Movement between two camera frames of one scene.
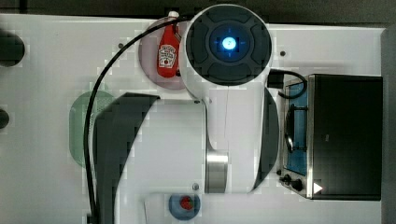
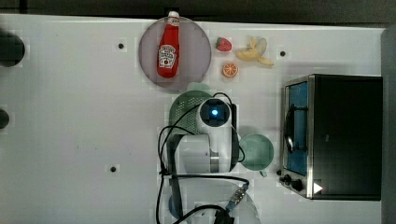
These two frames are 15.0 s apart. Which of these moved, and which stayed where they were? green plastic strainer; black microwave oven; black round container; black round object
Moved: green plastic strainer
Stayed: black microwave oven; black round container; black round object
